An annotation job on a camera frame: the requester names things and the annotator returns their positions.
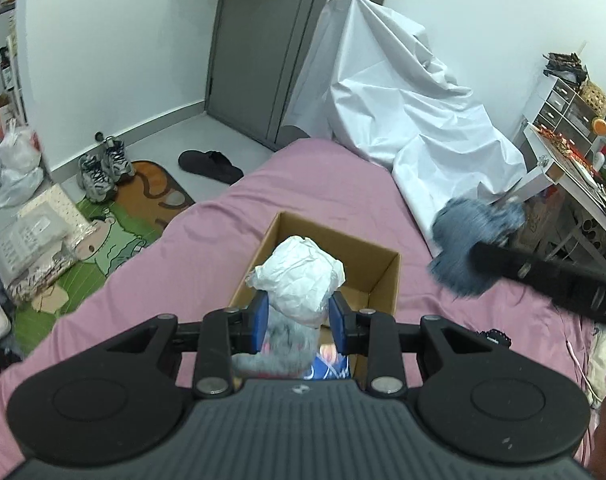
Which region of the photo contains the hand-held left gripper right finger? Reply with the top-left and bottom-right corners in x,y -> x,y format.
330,291 -> 489,397

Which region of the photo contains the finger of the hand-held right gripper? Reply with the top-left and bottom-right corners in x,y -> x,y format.
470,241 -> 571,306

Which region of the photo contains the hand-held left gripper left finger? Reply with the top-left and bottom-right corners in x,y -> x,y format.
105,291 -> 270,397

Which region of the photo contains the blue white tissue pack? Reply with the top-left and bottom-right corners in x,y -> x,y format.
304,342 -> 352,380

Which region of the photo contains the white cloth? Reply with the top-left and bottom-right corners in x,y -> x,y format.
247,236 -> 346,329

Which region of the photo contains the blue knitted cloth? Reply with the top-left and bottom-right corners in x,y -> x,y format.
429,197 -> 528,297

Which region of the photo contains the brown cardboard box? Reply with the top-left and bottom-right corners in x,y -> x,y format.
228,211 -> 402,392

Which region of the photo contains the small black item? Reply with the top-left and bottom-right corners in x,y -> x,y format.
476,329 -> 513,349

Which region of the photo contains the white desk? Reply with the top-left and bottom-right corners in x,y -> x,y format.
523,122 -> 606,272

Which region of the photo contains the pink bed sheet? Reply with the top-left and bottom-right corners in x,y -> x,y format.
0,139 -> 606,467

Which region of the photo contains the cartoon floor mat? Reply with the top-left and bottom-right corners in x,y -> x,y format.
12,160 -> 197,347

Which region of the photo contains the black slipper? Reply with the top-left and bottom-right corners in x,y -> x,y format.
178,150 -> 245,185

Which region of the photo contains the grey drawer organizer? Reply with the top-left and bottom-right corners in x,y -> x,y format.
533,76 -> 604,142

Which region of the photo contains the wicker basket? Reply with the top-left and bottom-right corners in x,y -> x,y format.
580,80 -> 606,117

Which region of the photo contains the white cover sheet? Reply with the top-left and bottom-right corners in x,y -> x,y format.
282,0 -> 529,257

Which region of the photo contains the grey sneaker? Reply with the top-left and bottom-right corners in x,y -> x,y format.
102,136 -> 136,184
78,154 -> 117,204

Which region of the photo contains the pile of packaged goods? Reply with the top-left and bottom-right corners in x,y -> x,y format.
0,184 -> 100,307

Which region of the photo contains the grey door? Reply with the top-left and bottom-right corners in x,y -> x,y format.
205,0 -> 399,154

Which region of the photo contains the white plastic bag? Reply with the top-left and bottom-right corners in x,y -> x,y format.
0,119 -> 45,210

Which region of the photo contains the orange carton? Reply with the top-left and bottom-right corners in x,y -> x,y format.
0,92 -> 14,142

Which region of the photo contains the white cable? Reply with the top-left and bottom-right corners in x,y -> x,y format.
565,337 -> 600,407

